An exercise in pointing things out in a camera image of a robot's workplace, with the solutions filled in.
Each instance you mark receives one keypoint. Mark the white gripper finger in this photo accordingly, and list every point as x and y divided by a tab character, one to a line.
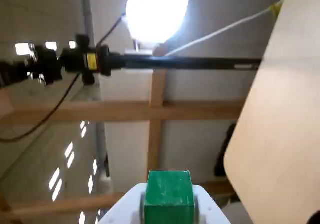
122	209
212	209

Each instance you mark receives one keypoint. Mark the green cube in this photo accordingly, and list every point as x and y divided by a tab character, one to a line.
168	196

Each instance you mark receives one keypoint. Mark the dark object behind table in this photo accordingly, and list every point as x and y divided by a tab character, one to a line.
225	149

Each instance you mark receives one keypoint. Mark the horizontal wooden beam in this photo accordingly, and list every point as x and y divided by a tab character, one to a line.
100	111

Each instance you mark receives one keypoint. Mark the black Neewer stand pole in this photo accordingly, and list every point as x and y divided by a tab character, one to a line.
190	62

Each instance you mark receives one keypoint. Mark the black stand clamp joint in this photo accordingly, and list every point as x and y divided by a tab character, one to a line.
83	59

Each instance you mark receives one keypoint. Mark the bright white studio lamp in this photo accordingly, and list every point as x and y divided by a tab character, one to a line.
156	15

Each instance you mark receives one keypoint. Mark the grey vertical pipe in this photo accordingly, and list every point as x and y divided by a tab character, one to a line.
87	12

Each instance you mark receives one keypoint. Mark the vertical wooden post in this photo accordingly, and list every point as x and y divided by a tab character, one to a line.
157	139

